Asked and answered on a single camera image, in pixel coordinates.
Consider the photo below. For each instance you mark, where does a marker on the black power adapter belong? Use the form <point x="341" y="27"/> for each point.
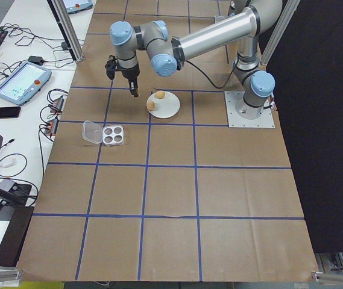
<point x="36" y="59"/>
<point x="65" y="45"/>

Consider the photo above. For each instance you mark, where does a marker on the aluminium frame bar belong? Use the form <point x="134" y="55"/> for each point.
<point x="279" y="27"/>

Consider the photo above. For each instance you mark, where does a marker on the white egg box clear lid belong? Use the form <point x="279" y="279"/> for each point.
<point x="113" y="135"/>

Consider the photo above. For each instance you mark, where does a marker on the grey metal frame base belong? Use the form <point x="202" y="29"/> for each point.
<point x="340" y="260"/>

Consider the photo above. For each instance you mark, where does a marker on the black power strip red switch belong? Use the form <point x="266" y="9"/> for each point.
<point x="1" y="34"/>

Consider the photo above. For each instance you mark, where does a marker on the black frame cover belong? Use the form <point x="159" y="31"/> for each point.
<point x="325" y="135"/>

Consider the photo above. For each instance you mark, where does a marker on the aluminium post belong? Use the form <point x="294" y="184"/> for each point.
<point x="67" y="30"/>

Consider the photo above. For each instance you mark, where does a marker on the white square base plate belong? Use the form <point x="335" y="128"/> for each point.
<point x="220" y="18"/>
<point x="264" y="122"/>

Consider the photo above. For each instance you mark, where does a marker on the white round plate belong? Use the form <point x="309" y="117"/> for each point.
<point x="166" y="108"/>

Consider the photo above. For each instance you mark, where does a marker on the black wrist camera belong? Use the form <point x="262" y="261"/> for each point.
<point x="110" y="69"/>

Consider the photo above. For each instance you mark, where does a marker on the black flat panel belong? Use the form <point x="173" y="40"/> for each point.
<point x="11" y="238"/>

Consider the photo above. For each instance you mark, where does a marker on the white plug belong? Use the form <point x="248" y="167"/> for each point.
<point x="8" y="162"/>

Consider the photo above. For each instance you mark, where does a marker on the orange black USB hub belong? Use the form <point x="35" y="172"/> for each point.
<point x="57" y="103"/>
<point x="52" y="126"/>

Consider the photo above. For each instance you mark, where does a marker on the black smartphone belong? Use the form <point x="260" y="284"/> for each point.
<point x="5" y="112"/>

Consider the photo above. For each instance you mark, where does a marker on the blue teach pendant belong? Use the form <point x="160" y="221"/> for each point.
<point x="79" y="5"/>
<point x="20" y="81"/>

